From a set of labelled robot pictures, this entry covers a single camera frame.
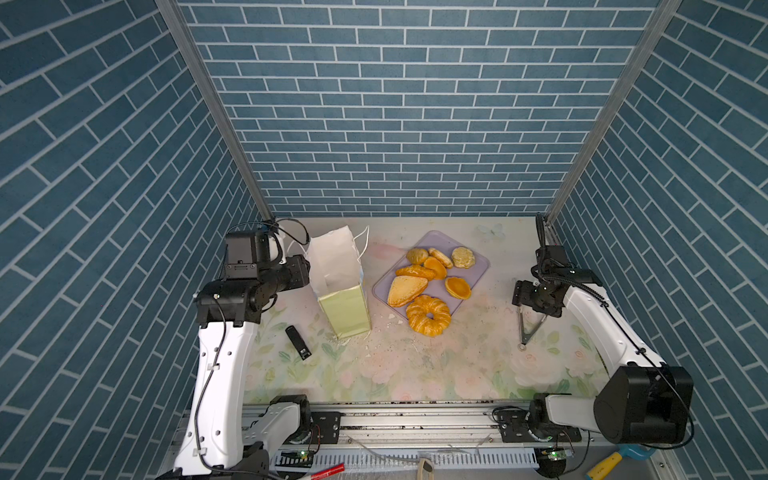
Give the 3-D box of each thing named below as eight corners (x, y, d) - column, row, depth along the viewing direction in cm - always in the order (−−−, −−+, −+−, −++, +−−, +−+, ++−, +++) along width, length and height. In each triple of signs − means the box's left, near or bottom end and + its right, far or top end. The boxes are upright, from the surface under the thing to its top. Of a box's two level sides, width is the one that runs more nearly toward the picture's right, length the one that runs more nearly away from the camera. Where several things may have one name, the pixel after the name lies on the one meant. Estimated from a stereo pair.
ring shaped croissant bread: (428, 345, 89) (429, 339, 86) (401, 317, 95) (401, 310, 92) (455, 321, 94) (457, 314, 91) (427, 295, 100) (429, 288, 97)
